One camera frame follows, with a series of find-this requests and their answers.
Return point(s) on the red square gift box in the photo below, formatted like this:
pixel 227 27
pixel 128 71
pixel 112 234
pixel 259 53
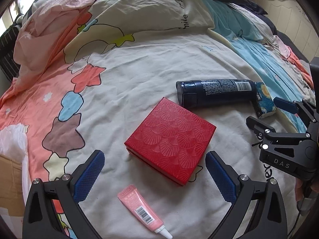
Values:
pixel 171 140

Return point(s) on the white plastic bag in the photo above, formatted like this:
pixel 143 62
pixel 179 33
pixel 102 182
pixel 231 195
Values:
pixel 14 145

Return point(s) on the pink cream tube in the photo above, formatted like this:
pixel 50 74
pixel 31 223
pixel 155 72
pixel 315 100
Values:
pixel 137 205

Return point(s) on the cream wooden headboard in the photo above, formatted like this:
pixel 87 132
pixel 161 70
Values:
pixel 290 19

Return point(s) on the pink crumpled sheet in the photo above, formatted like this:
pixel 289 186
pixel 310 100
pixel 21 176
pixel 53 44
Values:
pixel 39 35

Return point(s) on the brown cardboard box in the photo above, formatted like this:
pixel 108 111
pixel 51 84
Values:
pixel 11 187

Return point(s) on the cartoon patterned duvet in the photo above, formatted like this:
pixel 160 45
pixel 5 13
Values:
pixel 110 68

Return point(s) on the dark navy blanket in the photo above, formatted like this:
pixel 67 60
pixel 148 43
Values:
pixel 287 41

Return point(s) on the black striped suitcase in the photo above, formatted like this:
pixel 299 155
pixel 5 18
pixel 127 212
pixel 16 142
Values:
pixel 8 40

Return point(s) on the dark blue cylindrical bottle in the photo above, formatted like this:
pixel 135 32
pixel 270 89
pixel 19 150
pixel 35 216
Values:
pixel 205 93

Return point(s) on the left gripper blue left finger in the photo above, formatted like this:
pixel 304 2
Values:
pixel 40 216

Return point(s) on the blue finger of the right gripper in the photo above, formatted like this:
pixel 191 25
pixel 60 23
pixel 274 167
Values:
pixel 260 128
pixel 285 105

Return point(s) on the blue tissue pack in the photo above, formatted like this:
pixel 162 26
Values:
pixel 263 103

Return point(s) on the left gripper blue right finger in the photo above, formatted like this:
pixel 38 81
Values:
pixel 268 220

